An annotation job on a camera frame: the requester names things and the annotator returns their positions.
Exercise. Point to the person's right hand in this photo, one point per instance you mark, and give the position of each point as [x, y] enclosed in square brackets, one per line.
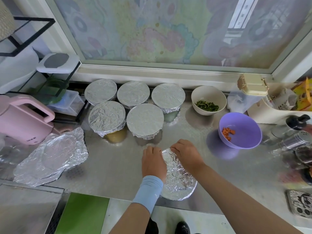
[187, 156]

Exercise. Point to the person's left hand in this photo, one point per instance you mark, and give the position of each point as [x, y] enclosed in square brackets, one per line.
[154, 164]

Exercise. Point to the mint green bowl chopped greens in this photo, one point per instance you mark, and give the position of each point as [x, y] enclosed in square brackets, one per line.
[170, 117]

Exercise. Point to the yellow bowl with greens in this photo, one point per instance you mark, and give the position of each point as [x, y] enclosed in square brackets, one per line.
[116, 137]

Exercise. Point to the foil-covered bowl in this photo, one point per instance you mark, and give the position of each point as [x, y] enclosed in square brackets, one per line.
[107, 118]
[101, 91]
[133, 94]
[168, 97]

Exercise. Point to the purple bowl carrot pieces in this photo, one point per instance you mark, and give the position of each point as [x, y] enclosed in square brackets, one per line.
[246, 131]

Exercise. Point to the beige bowl with greens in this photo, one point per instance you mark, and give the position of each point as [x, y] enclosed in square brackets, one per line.
[209, 96]

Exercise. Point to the stack of aluminium foil sheets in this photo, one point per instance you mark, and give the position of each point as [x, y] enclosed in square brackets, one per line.
[51, 156]

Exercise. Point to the person's left forearm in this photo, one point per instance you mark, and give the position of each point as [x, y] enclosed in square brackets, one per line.
[130, 220]

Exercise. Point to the person's right forearm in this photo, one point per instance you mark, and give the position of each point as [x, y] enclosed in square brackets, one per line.
[243, 207]

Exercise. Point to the stainless steel countertop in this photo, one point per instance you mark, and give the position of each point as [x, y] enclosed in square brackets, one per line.
[239, 178]

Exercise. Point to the light blue wristband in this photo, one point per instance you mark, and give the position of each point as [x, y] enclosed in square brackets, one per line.
[147, 193]

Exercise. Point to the black trousers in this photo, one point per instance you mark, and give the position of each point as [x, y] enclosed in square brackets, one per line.
[151, 226]

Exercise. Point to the black right shoe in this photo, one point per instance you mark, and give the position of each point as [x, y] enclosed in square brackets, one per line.
[182, 227]

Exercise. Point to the green floor mat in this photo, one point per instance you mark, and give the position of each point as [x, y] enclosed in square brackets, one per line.
[82, 214]

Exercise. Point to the cream organiser tray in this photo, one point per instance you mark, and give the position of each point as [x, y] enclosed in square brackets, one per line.
[273, 113]

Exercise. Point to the beige round object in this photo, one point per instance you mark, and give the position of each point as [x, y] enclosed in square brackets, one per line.
[253, 85]

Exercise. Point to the clear plastic box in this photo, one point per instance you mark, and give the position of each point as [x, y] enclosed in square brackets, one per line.
[67, 102]

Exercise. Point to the glass bottle black cap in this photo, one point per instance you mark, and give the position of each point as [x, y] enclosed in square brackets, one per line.
[295, 124]

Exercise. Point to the patterned case smartphone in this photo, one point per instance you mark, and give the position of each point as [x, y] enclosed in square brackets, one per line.
[300, 204]

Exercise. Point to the window with cartoon film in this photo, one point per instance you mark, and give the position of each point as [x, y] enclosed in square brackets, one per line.
[170, 26]

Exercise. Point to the pink electric kettle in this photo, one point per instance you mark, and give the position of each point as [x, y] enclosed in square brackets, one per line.
[19, 121]

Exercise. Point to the white plate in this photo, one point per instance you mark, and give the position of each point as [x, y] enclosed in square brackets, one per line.
[17, 70]

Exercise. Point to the black metal rack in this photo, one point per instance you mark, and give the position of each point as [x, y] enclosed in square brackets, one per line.
[31, 29]

